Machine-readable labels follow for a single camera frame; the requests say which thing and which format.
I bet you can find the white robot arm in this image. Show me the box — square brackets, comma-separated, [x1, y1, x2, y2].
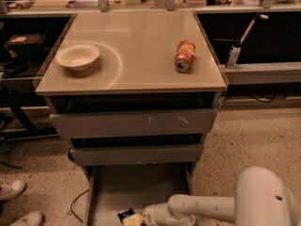
[119, 167, 301, 226]

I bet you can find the black floor cable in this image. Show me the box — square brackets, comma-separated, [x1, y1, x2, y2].
[70, 188, 90, 224]

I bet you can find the middle grey drawer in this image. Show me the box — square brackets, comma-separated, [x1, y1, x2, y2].
[71, 144, 203, 166]

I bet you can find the open bottom grey drawer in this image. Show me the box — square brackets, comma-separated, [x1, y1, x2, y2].
[83, 163, 191, 226]

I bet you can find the dark blue rxbar wrapper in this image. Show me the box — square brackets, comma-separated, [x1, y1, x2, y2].
[118, 208, 135, 221]

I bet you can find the grey drawer cabinet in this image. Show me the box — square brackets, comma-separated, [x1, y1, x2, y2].
[35, 10, 228, 226]

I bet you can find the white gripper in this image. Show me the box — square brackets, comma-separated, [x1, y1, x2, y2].
[122, 203, 196, 226]

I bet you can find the white paper bowl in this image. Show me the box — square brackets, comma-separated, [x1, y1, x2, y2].
[55, 43, 100, 72]

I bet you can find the white shoe lower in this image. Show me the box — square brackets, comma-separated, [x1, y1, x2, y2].
[9, 211, 43, 226]

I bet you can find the top grey drawer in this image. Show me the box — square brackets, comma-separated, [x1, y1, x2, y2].
[50, 108, 217, 138]

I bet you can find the orange soda can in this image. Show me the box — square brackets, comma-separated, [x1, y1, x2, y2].
[174, 40, 196, 73]

